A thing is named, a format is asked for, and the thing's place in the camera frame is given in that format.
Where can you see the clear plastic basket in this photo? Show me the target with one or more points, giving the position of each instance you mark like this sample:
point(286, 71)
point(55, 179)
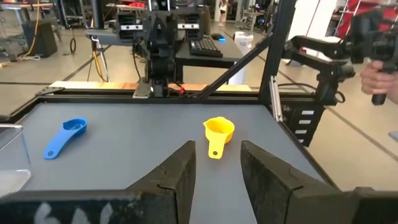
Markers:
point(12, 183)

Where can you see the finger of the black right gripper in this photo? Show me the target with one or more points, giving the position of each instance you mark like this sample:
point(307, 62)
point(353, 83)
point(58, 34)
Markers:
point(157, 28)
point(166, 28)

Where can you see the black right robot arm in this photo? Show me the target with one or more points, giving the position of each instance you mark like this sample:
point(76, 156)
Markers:
point(160, 65)

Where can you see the yellow measuring cup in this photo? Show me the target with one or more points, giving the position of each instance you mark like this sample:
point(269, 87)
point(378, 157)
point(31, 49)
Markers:
point(219, 130)

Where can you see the black speaker box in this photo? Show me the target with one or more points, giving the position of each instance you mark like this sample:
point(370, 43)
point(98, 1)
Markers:
point(40, 39)

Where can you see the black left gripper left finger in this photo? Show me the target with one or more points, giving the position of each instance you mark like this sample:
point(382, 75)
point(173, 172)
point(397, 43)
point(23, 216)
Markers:
point(180, 174)

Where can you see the blue measuring cup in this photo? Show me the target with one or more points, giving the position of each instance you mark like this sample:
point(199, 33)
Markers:
point(62, 137)

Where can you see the black computer mouse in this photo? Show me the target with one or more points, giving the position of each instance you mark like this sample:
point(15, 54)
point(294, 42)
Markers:
point(218, 37)

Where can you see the white waste bin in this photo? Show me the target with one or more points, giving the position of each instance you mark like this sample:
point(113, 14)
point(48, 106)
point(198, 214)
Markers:
point(244, 43)

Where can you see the black box with white labels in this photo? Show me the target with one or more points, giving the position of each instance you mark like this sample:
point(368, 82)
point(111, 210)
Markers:
point(303, 124)

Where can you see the grey computer desk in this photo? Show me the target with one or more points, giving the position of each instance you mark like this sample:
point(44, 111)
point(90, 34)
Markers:
point(230, 53)

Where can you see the black computer keyboard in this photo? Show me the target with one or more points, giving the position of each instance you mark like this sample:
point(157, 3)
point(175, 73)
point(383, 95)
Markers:
point(203, 48)

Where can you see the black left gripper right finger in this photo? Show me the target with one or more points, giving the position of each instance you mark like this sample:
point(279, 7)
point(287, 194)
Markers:
point(273, 186)

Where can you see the dark grey table mat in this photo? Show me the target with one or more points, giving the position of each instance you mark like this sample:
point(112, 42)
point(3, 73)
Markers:
point(140, 149)

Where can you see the person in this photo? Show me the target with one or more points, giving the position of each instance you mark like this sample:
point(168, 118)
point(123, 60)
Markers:
point(223, 9)

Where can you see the person's hand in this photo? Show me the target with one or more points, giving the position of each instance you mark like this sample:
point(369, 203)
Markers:
point(376, 81)

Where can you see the black aluminium table frame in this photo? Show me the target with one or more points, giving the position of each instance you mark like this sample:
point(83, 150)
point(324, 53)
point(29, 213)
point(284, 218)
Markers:
point(155, 99)

